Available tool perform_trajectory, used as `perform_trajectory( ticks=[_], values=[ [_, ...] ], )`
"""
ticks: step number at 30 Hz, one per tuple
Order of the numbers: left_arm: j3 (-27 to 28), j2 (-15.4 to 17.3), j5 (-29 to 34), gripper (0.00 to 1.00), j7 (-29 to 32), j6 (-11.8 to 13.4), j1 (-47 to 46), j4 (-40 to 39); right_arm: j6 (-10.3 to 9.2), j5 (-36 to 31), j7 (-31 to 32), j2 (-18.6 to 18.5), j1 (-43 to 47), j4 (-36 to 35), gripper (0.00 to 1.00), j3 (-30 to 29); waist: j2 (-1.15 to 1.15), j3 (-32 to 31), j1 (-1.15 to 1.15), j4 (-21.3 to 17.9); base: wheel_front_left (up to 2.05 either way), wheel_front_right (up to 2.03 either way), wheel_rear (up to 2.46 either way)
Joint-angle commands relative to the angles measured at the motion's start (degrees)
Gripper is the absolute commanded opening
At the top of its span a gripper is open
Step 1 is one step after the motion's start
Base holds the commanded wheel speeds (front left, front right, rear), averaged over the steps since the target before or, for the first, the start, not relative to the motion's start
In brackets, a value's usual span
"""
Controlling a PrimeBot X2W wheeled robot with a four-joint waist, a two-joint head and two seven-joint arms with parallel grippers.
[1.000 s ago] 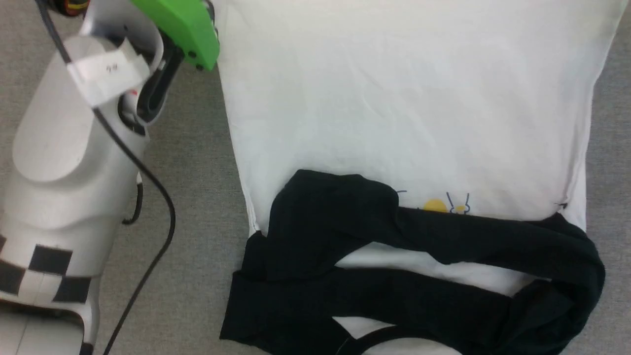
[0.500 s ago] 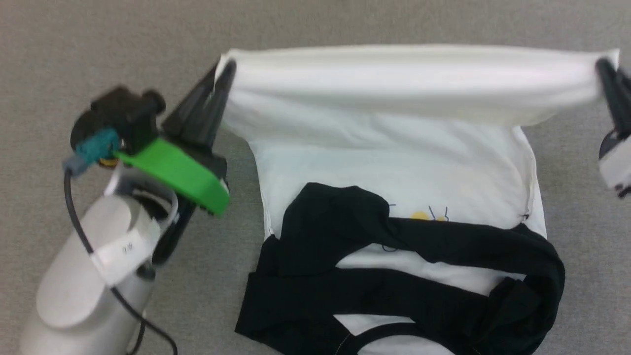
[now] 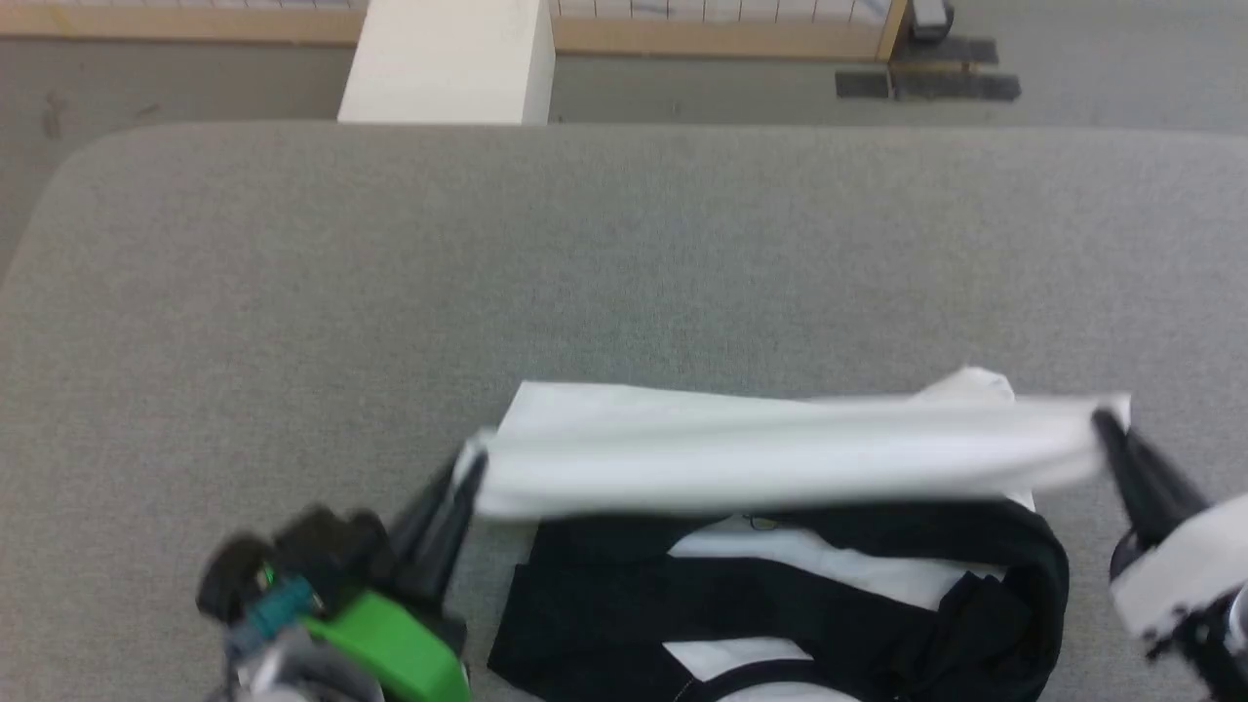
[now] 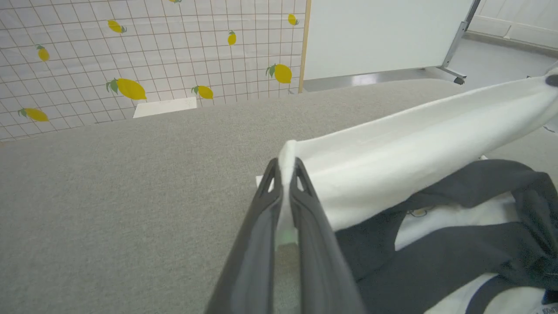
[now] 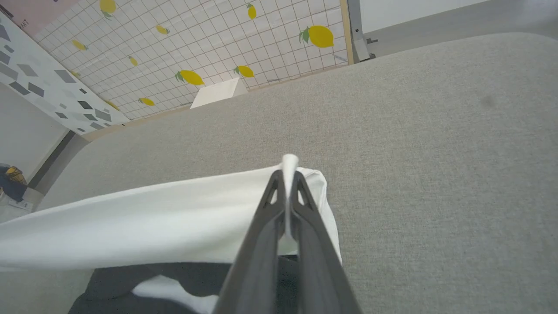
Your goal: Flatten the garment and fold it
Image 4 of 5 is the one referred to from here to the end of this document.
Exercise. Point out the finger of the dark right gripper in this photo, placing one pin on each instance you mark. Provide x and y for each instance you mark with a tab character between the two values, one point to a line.
552	80

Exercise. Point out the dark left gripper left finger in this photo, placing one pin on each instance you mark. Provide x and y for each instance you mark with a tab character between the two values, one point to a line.
253	244

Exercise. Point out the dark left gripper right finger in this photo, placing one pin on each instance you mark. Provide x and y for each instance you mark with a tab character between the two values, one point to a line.
318	253

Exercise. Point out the white and black t-shirt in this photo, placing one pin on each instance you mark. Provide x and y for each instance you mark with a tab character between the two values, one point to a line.
414	152

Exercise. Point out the grey fabric work surface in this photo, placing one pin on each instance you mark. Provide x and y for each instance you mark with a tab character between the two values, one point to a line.
109	209

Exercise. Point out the white box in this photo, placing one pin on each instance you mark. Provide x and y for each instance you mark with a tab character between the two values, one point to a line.
165	107

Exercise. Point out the whiteboard on wheeled stand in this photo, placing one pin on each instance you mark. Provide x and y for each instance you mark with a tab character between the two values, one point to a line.
375	35

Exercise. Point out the lemon print grid screen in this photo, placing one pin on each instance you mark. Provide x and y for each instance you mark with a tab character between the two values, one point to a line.
78	52

